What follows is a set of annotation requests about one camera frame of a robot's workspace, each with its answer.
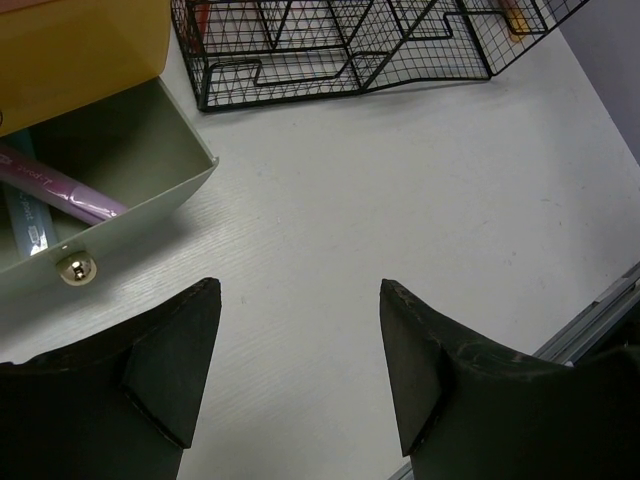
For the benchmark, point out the round white drawer cabinet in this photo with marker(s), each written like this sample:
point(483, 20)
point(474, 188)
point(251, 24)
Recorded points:
point(84, 77)

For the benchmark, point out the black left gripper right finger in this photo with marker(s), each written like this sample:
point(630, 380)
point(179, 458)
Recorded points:
point(468, 407)

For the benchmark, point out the pink highlighter pen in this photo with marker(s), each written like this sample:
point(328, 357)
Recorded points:
point(56, 189)

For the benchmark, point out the orange highlighter pen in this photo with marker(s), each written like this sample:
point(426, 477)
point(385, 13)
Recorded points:
point(515, 18)

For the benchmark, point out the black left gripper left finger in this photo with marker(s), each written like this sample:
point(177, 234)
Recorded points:
point(120, 404)

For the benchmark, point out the red folder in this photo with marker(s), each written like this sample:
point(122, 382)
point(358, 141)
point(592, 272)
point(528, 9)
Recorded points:
point(201, 11)

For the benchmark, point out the black wire mesh organizer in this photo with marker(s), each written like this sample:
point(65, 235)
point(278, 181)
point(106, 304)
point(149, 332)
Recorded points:
point(258, 53)

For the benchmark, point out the blue highlighter pen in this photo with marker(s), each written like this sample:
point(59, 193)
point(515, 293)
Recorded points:
point(30, 217)

